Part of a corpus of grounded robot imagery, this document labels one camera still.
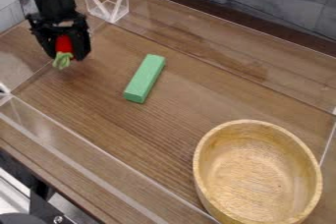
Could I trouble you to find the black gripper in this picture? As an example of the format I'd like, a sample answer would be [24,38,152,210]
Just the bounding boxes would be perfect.
[27,12,92,61]

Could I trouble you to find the red plush strawberry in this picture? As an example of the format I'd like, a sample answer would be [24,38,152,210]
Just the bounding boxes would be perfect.
[52,34,73,70]

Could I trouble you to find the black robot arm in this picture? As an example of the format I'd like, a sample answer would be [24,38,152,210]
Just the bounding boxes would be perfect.
[27,0,91,61]

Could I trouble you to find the green rectangular block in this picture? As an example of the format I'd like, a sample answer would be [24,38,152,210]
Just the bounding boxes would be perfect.
[124,54,165,103]

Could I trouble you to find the wooden bowl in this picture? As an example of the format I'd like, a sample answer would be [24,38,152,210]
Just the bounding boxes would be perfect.
[193,119,323,224]

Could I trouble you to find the clear acrylic corner bracket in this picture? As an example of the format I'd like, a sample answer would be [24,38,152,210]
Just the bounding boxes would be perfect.
[85,0,128,24]

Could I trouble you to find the black table leg frame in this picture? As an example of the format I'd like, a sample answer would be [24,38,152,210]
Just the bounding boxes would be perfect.
[0,149,103,224]

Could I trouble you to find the clear acrylic tray wall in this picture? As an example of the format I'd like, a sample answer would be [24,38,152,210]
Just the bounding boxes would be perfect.
[0,0,336,224]

